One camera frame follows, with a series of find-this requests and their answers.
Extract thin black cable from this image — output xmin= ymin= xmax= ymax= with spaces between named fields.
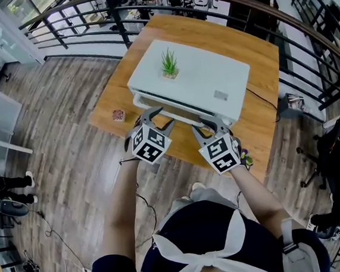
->
xmin=245 ymin=85 xmax=282 ymax=126

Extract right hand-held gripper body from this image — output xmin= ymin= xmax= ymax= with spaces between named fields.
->
xmin=195 ymin=118 xmax=245 ymax=178

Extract person's right shoe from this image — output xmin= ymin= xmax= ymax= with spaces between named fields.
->
xmin=191 ymin=181 xmax=208 ymax=192

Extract green spiky potted plant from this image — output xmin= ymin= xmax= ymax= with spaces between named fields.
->
xmin=159 ymin=46 xmax=180 ymax=80

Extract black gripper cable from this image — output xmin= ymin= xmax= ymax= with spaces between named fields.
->
xmin=118 ymin=155 xmax=161 ymax=251

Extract black floor cable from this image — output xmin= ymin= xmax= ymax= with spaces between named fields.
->
xmin=30 ymin=205 xmax=91 ymax=272

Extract grey shorts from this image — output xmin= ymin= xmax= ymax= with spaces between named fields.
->
xmin=154 ymin=184 xmax=245 ymax=236

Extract wooden table with white legs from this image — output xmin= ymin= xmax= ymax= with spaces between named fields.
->
xmin=78 ymin=2 xmax=292 ymax=200

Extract person's left forearm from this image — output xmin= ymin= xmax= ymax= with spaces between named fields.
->
xmin=100 ymin=158 xmax=147 ymax=233

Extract black floor device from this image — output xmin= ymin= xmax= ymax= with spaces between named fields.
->
xmin=21 ymin=248 xmax=43 ymax=272

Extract black railing with wooden handrail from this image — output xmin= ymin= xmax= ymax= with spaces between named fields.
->
xmin=16 ymin=0 xmax=340 ymax=139

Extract white oven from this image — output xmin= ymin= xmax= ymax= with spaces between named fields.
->
xmin=123 ymin=30 xmax=256 ymax=137

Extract person's right forearm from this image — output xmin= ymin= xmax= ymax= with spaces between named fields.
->
xmin=230 ymin=162 xmax=286 ymax=225

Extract dark bin with magazines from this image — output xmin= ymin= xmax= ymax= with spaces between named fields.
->
xmin=276 ymin=91 xmax=306 ymax=120

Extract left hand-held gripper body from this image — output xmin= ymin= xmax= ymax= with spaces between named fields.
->
xmin=122 ymin=114 xmax=175 ymax=168

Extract navy top with white bow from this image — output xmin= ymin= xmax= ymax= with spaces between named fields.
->
xmin=81 ymin=188 xmax=332 ymax=272

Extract black padded equipment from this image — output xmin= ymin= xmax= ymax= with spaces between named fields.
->
xmin=0 ymin=184 xmax=32 ymax=230

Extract white desk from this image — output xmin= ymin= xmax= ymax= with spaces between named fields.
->
xmin=0 ymin=115 xmax=36 ymax=179

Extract purple flower potted plant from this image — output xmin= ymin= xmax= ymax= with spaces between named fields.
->
xmin=237 ymin=147 xmax=255 ymax=171

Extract white glass oven door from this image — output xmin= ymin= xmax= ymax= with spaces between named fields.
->
xmin=132 ymin=83 xmax=219 ymax=134

